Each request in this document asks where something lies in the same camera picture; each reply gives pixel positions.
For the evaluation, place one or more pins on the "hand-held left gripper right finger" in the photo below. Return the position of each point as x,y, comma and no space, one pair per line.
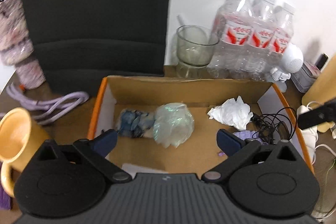
228,141

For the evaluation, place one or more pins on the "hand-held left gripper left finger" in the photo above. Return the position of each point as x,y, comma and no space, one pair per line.
106,141

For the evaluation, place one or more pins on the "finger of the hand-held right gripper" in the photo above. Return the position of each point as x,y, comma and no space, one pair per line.
315,115

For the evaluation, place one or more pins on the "white tissue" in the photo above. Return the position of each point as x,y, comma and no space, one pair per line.
231,113

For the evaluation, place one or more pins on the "blue wrapper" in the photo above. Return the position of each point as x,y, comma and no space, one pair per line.
134,123

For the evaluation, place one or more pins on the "clear plastic bag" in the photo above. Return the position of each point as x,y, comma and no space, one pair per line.
174,124

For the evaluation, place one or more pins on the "orange cardboard box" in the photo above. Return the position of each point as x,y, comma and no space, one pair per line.
183,90

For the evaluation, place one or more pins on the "grey patterned case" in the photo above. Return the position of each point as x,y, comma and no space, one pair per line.
305,77

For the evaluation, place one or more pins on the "white robot speaker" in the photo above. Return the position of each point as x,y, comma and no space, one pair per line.
292,58

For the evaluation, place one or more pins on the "clear water bottle red label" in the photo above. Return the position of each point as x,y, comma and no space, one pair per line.
261,40
282,43
231,37

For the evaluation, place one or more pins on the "yellow mug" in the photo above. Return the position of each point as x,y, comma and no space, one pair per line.
18,134

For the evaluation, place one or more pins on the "glass cup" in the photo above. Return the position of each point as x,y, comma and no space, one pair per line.
194,50

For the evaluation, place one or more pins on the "mottled pink vase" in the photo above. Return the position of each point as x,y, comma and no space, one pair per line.
23,56

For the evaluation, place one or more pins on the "black paper bag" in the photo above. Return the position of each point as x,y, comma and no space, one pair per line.
99,11

